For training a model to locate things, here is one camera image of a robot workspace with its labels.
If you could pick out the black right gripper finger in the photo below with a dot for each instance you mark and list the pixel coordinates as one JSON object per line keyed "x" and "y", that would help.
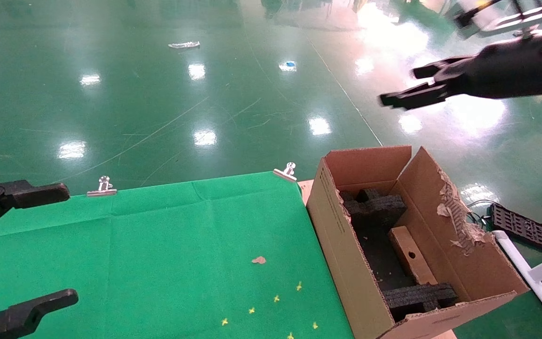
{"x": 414, "y": 98}
{"x": 435, "y": 68}

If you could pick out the large open cardboard carton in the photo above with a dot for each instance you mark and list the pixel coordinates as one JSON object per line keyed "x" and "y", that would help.
{"x": 341, "y": 245}

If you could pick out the green cloth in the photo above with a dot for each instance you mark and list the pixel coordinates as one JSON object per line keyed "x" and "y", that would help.
{"x": 158, "y": 245}

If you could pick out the silver binder clip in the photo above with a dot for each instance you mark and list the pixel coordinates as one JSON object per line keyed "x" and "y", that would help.
{"x": 102, "y": 188}
{"x": 286, "y": 171}

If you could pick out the white floor litter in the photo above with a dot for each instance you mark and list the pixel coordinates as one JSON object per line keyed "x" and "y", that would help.
{"x": 184, "y": 45}

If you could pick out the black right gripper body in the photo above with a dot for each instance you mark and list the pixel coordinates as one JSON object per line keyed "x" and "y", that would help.
{"x": 506, "y": 68}

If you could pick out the small brown cardboard box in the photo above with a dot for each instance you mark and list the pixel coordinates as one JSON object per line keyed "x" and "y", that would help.
{"x": 412, "y": 256}

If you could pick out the black slotted plastic tray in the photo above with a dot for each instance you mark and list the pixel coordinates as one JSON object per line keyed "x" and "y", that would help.
{"x": 522, "y": 227}

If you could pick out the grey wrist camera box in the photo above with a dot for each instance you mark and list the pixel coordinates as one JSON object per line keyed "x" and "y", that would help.
{"x": 475, "y": 13}

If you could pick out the white pipe frame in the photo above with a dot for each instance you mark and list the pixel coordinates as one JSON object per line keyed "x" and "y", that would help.
{"x": 541, "y": 287}

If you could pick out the black foam block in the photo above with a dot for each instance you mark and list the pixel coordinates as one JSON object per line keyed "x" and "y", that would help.
{"x": 374, "y": 207}
{"x": 417, "y": 296}

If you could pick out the grey metal camera bracket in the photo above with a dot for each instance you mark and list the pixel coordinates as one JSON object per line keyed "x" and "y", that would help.
{"x": 530, "y": 18}

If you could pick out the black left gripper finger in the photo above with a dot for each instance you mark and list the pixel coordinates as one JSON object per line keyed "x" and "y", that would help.
{"x": 26, "y": 194}
{"x": 31, "y": 310}

